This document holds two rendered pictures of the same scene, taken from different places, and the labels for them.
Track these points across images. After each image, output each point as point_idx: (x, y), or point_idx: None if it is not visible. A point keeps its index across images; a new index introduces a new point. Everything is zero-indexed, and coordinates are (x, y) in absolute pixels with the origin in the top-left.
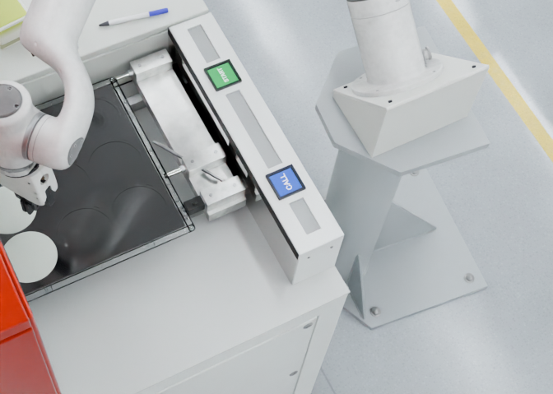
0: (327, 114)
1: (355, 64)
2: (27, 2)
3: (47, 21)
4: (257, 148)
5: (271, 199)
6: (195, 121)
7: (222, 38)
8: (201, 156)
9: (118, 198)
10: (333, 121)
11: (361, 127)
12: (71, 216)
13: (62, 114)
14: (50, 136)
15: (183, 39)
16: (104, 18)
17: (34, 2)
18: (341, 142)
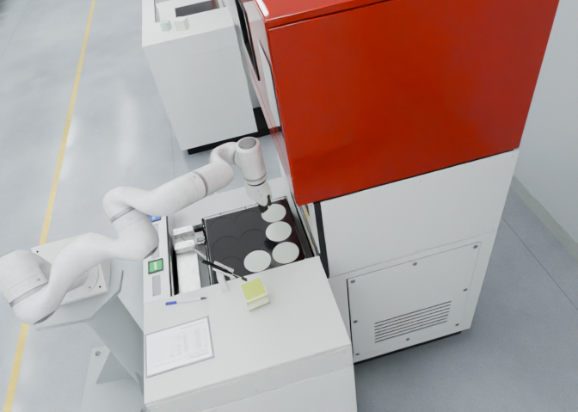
0: (117, 283)
1: (85, 309)
2: (242, 318)
3: (216, 162)
4: (157, 232)
5: None
6: (181, 268)
7: (144, 287)
8: (185, 244)
9: (229, 231)
10: (116, 279)
11: (106, 264)
12: (252, 226)
13: (225, 146)
14: (233, 143)
15: (165, 288)
16: (202, 304)
17: (219, 171)
18: (119, 268)
